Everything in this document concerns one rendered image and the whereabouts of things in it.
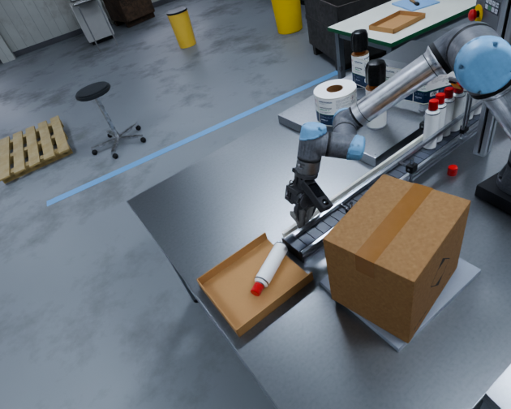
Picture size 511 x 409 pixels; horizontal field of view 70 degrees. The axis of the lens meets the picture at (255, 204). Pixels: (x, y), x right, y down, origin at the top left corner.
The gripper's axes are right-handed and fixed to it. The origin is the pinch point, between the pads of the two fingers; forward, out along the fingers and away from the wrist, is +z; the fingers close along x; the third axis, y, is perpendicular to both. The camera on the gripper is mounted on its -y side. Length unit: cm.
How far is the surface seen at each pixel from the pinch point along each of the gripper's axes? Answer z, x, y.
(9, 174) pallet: 118, 82, 365
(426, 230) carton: -21.4, -1.5, -39.0
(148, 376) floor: 114, 42, 55
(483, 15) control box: -67, -65, -4
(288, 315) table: 16.6, 17.8, -17.0
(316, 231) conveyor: 2.8, -5.7, -1.4
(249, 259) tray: 15.0, 14.2, 9.9
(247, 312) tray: 19.4, 26.3, -7.7
